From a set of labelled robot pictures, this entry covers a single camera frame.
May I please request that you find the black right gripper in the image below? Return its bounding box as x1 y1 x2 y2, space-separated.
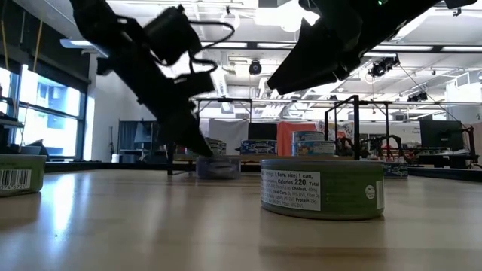
267 0 385 96

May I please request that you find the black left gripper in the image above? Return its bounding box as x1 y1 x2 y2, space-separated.
130 48 215 158

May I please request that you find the blue-label silver-lid can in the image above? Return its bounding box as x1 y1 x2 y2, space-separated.
296 140 337 157
195 155 243 181
239 139 279 156
382 160 410 179

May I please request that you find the silver-lid tin can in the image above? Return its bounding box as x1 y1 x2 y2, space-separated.
291 130 325 144

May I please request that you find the green-label silver-lid can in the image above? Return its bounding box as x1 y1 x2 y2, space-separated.
0 153 47 198
259 158 386 221

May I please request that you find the wooden shelf with black legs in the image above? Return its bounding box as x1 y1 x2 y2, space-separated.
166 94 362 178

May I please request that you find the white cloth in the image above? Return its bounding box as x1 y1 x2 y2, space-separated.
207 119 250 156

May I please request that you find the black ceiling spotlight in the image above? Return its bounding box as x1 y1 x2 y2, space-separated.
248 59 264 77

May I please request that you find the orange cloth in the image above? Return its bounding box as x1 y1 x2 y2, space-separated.
276 121 318 157

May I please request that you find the small black background monitor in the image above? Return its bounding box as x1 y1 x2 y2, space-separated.
248 123 279 142

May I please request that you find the black track light cluster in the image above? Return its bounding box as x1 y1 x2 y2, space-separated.
368 55 401 79

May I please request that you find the long fluorescent ceiling light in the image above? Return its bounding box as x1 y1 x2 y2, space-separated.
59 38 110 50

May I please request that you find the large black background monitor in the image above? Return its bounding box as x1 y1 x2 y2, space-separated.
419 119 465 152

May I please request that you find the black background table frame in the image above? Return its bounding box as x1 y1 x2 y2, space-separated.
194 96 254 124

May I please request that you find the black aluminium table frame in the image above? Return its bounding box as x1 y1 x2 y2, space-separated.
43 160 482 184

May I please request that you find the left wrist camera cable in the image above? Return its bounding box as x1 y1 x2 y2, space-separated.
186 20 236 75

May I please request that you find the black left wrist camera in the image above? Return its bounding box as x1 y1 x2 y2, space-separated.
145 5 203 65

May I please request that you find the bright window with dark frame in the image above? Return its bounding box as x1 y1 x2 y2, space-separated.
0 64 87 160

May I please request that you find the yellow hanging strap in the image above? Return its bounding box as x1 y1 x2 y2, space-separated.
0 18 9 72
32 19 44 73

